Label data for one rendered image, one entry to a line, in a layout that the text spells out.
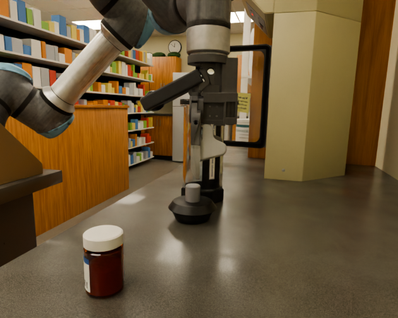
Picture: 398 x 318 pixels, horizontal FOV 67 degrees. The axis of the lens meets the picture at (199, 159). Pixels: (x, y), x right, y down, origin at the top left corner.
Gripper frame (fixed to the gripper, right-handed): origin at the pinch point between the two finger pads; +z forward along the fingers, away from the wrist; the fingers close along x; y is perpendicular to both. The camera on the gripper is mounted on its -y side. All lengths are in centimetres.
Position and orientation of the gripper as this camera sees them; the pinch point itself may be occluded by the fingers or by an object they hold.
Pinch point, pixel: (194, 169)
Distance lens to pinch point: 55.7
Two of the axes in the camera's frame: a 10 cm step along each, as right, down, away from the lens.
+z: -0.2, 9.9, 1.7
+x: 0.1, -1.7, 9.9
